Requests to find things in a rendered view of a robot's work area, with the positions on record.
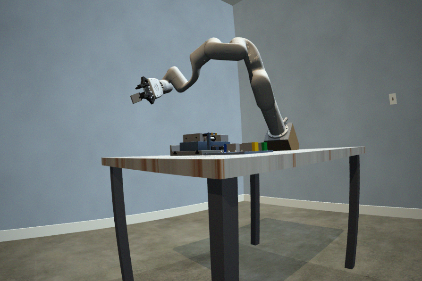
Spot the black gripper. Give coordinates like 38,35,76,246
135,76,164,104

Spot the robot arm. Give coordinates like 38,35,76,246
159,37,288,139

